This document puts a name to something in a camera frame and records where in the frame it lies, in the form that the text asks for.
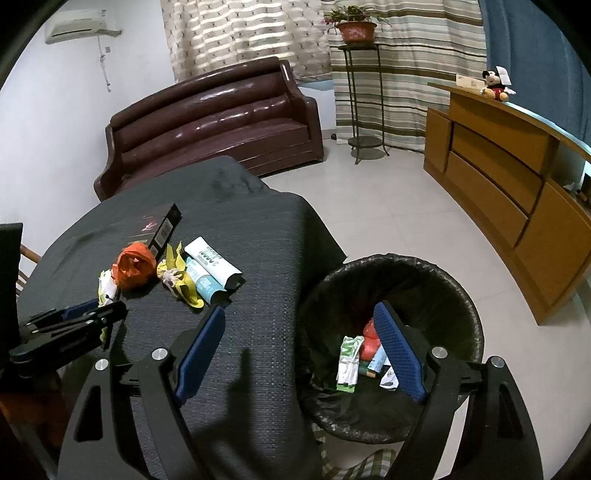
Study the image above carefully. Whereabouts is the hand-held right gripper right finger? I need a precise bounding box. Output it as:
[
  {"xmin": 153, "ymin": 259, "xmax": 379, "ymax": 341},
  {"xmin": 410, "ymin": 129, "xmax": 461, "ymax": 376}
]
[{"xmin": 373, "ymin": 301, "xmax": 544, "ymax": 480}]

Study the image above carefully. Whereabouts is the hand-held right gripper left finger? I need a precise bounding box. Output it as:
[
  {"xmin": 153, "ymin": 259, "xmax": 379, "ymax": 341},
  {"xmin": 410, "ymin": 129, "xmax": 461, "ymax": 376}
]
[{"xmin": 58, "ymin": 305, "xmax": 227, "ymax": 480}]

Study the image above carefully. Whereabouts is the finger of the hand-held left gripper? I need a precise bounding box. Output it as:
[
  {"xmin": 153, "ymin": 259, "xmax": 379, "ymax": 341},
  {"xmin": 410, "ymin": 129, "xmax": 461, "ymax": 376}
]
[
  {"xmin": 9, "ymin": 301, "xmax": 129, "ymax": 366},
  {"xmin": 18, "ymin": 298, "xmax": 100, "ymax": 334}
]

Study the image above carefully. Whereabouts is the white blue packet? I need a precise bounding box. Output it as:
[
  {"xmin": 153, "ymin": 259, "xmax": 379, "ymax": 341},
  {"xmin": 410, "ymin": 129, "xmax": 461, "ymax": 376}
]
[{"xmin": 367, "ymin": 345, "xmax": 389, "ymax": 374}]

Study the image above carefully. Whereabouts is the large red plastic bag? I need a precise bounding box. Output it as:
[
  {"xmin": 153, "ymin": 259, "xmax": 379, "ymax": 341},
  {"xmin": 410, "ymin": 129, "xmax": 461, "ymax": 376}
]
[{"xmin": 360, "ymin": 318, "xmax": 385, "ymax": 361}]

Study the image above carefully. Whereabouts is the green white twisted packet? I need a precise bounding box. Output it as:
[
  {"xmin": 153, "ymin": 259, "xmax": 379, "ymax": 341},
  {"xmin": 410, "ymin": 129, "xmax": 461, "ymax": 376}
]
[{"xmin": 335, "ymin": 335, "xmax": 366, "ymax": 393}]

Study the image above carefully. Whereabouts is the small orange plastic bag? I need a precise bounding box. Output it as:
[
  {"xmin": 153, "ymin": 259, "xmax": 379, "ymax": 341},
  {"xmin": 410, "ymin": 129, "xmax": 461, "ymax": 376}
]
[{"xmin": 112, "ymin": 243, "xmax": 158, "ymax": 291}]

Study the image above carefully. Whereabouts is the yellow wrapper with cord knot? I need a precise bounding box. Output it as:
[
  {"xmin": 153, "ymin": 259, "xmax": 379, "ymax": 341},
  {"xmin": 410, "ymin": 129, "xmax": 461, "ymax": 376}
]
[{"xmin": 156, "ymin": 242, "xmax": 207, "ymax": 309}]

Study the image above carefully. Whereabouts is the trash bin with black bag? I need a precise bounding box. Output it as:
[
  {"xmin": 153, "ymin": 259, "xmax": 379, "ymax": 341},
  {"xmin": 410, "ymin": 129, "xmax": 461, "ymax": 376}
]
[{"xmin": 295, "ymin": 253, "xmax": 485, "ymax": 446}]

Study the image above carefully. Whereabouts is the teal tube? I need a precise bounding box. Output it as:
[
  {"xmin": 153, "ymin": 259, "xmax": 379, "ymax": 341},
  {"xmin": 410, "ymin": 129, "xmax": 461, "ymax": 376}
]
[{"xmin": 185, "ymin": 257, "xmax": 232, "ymax": 306}]

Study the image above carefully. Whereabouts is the white tube with green dots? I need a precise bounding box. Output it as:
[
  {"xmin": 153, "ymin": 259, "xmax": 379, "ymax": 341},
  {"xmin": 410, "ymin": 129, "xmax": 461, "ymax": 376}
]
[{"xmin": 184, "ymin": 237, "xmax": 245, "ymax": 292}]

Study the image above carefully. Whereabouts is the wooden chair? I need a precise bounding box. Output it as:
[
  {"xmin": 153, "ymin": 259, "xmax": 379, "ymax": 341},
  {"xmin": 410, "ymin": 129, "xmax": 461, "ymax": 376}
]
[{"xmin": 16, "ymin": 244, "xmax": 44, "ymax": 296}]

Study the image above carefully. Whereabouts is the green checked cloth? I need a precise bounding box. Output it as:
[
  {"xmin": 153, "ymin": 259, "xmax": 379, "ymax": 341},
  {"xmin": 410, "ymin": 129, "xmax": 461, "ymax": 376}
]
[{"xmin": 310, "ymin": 422, "xmax": 399, "ymax": 480}]

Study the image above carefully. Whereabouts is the wooden cabinet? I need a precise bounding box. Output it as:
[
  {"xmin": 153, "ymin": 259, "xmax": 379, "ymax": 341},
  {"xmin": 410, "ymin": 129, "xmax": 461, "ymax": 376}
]
[{"xmin": 422, "ymin": 82, "xmax": 591, "ymax": 324}]

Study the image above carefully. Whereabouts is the black metal plant stand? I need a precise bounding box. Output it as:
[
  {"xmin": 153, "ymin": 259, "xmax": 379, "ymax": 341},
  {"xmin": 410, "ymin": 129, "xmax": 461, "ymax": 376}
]
[{"xmin": 337, "ymin": 42, "xmax": 391, "ymax": 165}]

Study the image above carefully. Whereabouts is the dark brown leather sofa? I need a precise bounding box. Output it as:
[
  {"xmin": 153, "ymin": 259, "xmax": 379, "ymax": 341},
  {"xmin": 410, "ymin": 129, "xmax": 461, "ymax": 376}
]
[{"xmin": 93, "ymin": 58, "xmax": 325, "ymax": 202}]

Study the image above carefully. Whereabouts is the white air conditioner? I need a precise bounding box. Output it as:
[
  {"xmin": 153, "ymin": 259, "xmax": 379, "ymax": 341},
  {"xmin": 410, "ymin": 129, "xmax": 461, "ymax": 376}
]
[{"xmin": 45, "ymin": 11, "xmax": 124, "ymax": 45}]

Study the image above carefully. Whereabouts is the mouse plush toy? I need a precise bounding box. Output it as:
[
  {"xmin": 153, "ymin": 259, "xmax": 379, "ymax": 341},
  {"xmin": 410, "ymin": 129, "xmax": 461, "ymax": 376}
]
[{"xmin": 480, "ymin": 66, "xmax": 518, "ymax": 102}]

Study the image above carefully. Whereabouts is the green brown striped curtain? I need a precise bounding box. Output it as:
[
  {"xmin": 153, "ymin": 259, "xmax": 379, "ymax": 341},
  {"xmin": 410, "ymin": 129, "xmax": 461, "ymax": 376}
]
[{"xmin": 323, "ymin": 0, "xmax": 489, "ymax": 151}]

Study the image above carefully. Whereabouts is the beige patterned curtain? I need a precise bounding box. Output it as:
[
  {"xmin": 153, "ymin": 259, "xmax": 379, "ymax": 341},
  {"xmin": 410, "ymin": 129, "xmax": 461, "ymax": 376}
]
[{"xmin": 161, "ymin": 0, "xmax": 334, "ymax": 84}]

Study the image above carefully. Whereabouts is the potted plant in terracotta pot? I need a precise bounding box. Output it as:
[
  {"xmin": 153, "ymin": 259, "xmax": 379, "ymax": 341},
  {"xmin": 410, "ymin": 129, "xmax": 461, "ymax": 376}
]
[{"xmin": 323, "ymin": 6, "xmax": 391, "ymax": 45}]

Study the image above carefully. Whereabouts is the blue curtain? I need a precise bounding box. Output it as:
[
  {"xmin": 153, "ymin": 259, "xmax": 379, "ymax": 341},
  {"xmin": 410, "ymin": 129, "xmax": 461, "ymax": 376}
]
[{"xmin": 478, "ymin": 0, "xmax": 591, "ymax": 153}]

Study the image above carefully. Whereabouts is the air conditioner cable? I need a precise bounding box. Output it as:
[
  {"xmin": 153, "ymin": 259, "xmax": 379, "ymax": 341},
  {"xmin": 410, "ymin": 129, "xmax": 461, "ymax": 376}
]
[{"xmin": 97, "ymin": 37, "xmax": 113, "ymax": 93}]

